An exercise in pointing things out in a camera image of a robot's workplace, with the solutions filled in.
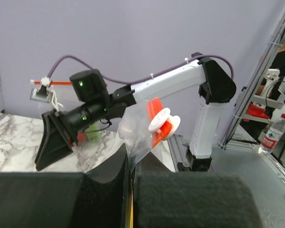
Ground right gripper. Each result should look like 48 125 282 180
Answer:
35 104 109 171

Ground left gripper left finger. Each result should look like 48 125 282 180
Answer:
87 143 131 228

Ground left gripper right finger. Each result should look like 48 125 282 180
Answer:
133 152 173 181

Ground zip bag with yellow fruit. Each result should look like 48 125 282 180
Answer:
118 97 181 171

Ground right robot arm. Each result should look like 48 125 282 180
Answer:
30 53 236 171

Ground fake red strawberries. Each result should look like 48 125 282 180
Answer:
77 133 86 143

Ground fake green grapes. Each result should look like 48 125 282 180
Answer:
85 123 101 142

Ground zip bag with red fruit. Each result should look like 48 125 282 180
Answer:
30 77 108 146

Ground plastic water bottle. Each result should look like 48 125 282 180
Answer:
259 114 285 154

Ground aluminium frame rail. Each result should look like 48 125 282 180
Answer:
219 6 285 150

